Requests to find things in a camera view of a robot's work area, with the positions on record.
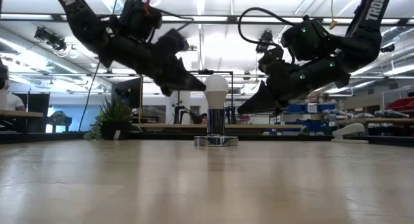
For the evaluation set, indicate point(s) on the black room divider panel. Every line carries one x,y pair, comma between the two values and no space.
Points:
39,102

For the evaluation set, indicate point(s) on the red storage bin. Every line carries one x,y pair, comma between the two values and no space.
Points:
402,105

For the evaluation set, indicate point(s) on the grey wrapped bundle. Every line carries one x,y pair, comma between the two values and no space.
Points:
388,114
336,113

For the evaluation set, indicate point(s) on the blue storage bin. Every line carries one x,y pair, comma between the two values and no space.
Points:
296,108
326,107

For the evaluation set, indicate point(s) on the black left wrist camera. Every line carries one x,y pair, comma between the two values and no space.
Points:
173,41

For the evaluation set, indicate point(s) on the green potted plant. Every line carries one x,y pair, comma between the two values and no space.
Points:
113,120

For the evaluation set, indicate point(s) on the black aluminium table frame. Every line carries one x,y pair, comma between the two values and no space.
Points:
291,138

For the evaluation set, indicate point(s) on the white plastic device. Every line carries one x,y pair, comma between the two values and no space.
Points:
349,130

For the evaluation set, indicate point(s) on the white lightbulb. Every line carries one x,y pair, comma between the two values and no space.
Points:
216,89

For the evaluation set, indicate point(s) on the long ceiling light strip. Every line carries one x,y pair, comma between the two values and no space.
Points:
213,18

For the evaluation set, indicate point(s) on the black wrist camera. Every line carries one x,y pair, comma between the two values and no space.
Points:
271,57
173,41

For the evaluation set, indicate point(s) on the person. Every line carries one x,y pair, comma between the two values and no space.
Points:
203,118
13,102

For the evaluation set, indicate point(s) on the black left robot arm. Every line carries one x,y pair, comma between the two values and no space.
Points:
84,23

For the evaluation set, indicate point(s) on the chrome lamp socket base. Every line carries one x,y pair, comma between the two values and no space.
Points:
216,122

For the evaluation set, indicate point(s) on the black monitor screen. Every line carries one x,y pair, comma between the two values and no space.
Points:
127,93

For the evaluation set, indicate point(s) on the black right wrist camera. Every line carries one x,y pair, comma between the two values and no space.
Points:
271,57

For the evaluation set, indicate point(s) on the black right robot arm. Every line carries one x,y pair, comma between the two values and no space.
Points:
368,39

